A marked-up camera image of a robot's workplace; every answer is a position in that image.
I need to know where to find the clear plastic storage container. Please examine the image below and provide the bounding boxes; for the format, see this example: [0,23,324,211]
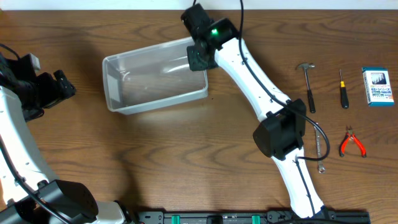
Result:
[102,37,208,115]

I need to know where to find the small steel claw hammer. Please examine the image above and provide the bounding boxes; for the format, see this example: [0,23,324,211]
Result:
[297,63,316,113]

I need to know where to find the yellow black screwdriver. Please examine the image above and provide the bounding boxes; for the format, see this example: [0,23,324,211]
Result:
[339,69,349,109]

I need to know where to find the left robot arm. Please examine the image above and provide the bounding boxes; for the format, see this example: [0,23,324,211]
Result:
[1,54,132,223]

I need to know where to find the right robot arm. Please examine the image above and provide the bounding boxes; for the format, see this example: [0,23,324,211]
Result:
[181,2,325,218]

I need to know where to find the blue white cardboard box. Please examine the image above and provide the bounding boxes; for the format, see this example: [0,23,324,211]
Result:
[362,67,395,107]

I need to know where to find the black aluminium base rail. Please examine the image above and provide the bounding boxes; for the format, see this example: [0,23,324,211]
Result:
[133,209,371,224]

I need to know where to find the silver ring wrench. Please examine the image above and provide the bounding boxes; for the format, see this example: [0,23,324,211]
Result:
[314,127,326,174]

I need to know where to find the red handled pliers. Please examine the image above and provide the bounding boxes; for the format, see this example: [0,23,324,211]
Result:
[339,126,367,158]

